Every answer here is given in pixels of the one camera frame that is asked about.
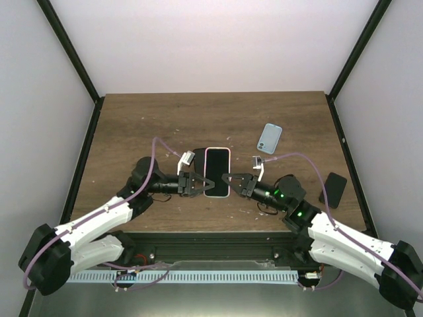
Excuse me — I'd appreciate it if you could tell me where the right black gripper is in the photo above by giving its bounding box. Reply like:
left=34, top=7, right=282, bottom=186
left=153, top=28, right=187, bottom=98
left=222, top=174, right=289, bottom=213

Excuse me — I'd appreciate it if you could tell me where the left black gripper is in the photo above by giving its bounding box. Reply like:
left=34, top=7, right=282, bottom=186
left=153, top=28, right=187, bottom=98
left=147, top=172, right=215, bottom=198

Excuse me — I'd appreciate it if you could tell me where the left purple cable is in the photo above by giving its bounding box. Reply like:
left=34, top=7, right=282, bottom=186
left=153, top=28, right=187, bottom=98
left=22, top=137, right=182, bottom=291

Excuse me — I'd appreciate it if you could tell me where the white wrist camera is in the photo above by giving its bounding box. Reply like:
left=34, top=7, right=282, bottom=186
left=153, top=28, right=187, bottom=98
left=177, top=151, right=195, bottom=175
left=252, top=156, right=264, bottom=182

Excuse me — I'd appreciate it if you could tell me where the left black frame post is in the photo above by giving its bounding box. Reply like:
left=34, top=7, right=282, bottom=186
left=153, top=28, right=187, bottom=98
left=36, top=0, right=100, bottom=104

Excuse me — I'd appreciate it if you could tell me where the right black frame post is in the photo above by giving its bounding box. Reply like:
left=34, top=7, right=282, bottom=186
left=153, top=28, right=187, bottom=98
left=328, top=0, right=392, bottom=100

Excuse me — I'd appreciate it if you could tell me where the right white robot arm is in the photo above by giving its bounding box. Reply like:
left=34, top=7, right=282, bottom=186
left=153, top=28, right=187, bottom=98
left=222, top=174, right=422, bottom=310

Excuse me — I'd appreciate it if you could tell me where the black front rail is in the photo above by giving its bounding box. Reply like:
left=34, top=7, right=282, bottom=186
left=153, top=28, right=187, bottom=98
left=128, top=231, right=320, bottom=269

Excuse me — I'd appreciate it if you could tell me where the light blue phone case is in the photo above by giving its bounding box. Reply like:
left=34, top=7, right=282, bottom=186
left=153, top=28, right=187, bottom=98
left=256, top=123, right=283, bottom=155

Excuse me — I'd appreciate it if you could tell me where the black frame post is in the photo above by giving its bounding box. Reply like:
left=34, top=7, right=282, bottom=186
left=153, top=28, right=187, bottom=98
left=328, top=0, right=392, bottom=100
left=36, top=0, right=100, bottom=104

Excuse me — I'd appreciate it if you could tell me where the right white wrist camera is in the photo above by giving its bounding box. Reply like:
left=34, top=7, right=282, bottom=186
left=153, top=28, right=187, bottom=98
left=252, top=156, right=264, bottom=182

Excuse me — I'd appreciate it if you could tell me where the pink phone case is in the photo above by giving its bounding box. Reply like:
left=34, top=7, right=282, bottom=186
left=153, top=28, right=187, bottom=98
left=203, top=147, right=231, bottom=199

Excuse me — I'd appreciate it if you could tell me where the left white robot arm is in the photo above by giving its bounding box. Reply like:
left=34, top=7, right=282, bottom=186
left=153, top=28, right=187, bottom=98
left=18, top=157, right=215, bottom=295

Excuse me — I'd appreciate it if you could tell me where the light blue slotted strip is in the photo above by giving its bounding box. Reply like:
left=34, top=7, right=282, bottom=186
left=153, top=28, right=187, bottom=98
left=68, top=270, right=299, bottom=285

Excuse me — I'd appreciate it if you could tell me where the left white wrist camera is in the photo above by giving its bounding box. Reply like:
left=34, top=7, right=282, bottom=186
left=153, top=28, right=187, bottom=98
left=177, top=151, right=195, bottom=175

